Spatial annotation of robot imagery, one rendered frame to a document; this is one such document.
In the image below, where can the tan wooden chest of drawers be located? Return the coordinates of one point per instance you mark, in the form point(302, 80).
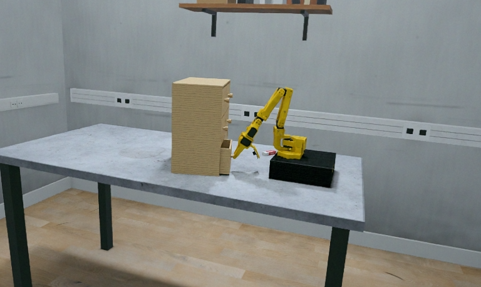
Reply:
point(196, 125)

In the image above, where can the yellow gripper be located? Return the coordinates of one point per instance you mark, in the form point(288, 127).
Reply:
point(244, 143)

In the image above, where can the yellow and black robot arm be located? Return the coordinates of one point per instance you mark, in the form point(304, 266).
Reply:
point(291, 144)

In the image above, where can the red and white eraser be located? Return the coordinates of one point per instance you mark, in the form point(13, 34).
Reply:
point(269, 152)

